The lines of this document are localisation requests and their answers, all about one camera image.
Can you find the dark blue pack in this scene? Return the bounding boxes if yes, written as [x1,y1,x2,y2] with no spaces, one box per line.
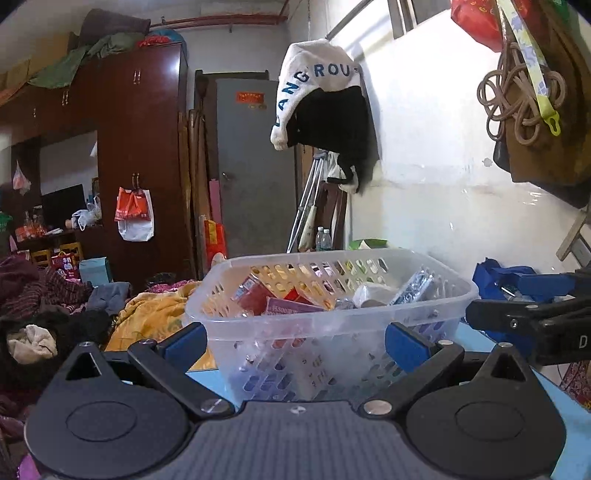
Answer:
[388,269,434,306]

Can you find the red pink packet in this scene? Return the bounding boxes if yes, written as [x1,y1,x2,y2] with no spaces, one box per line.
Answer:
[231,275,276,316]

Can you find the blue shopping bag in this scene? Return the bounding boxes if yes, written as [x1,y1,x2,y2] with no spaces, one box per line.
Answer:
[472,258,536,301]

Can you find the yellow patterned blanket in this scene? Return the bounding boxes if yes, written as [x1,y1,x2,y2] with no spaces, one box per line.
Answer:
[104,280,201,351]

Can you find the purple flat box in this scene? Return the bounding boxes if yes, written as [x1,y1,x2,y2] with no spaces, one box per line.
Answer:
[263,298,324,315]

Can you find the brown hanging bag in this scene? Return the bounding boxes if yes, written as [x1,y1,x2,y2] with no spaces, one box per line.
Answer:
[494,1,590,208]

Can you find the dark clothes pile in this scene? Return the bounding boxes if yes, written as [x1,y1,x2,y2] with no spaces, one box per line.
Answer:
[1,255,130,418]

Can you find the orange white plastic bag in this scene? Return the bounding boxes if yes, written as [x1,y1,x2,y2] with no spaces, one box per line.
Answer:
[114,187,155,243]

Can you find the black television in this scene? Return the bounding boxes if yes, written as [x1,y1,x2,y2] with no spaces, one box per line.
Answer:
[41,184,86,229]

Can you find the metal crutches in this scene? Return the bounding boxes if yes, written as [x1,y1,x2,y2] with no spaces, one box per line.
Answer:
[287,150,328,253]

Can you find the grey metal door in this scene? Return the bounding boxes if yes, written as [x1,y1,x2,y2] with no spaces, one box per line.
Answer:
[216,78,297,258]

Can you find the dark red wooden wardrobe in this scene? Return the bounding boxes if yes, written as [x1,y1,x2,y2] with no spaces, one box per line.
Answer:
[1,43,194,289]

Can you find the red hanging bag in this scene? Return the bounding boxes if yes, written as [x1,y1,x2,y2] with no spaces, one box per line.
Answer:
[451,0,541,53]

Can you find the white black hanging jacket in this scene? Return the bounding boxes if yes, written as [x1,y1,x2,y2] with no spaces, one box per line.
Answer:
[270,39,375,194]

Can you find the coiled beige rope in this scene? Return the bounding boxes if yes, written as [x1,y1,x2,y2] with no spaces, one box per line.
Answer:
[476,41,568,146]

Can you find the yellow green lanyard strap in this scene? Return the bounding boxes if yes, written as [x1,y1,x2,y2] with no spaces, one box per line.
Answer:
[496,0,563,138]

